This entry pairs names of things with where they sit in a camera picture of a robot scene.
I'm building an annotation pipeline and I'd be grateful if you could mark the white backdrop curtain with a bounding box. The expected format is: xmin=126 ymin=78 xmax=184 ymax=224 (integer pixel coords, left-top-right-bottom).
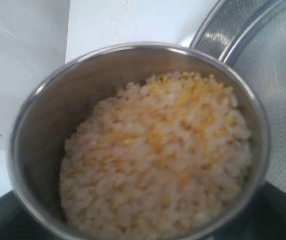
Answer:
xmin=0 ymin=0 xmax=70 ymax=151

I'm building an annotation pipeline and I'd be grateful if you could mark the stainless steel cup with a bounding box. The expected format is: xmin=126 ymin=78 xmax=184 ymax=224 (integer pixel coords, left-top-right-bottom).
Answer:
xmin=7 ymin=42 xmax=271 ymax=240

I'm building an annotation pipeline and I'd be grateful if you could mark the yellow grain mixture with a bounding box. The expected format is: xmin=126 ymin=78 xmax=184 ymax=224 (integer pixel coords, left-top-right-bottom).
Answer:
xmin=59 ymin=72 xmax=252 ymax=240

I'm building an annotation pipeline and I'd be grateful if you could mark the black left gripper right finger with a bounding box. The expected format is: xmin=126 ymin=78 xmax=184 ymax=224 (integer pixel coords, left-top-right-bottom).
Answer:
xmin=242 ymin=181 xmax=286 ymax=240

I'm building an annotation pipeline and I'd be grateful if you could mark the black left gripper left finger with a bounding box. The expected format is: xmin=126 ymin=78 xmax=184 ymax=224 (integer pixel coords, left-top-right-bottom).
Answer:
xmin=0 ymin=191 xmax=59 ymax=240

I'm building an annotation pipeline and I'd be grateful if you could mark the round steel mesh sieve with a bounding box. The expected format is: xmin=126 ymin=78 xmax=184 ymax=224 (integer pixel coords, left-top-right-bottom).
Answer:
xmin=191 ymin=0 xmax=286 ymax=193

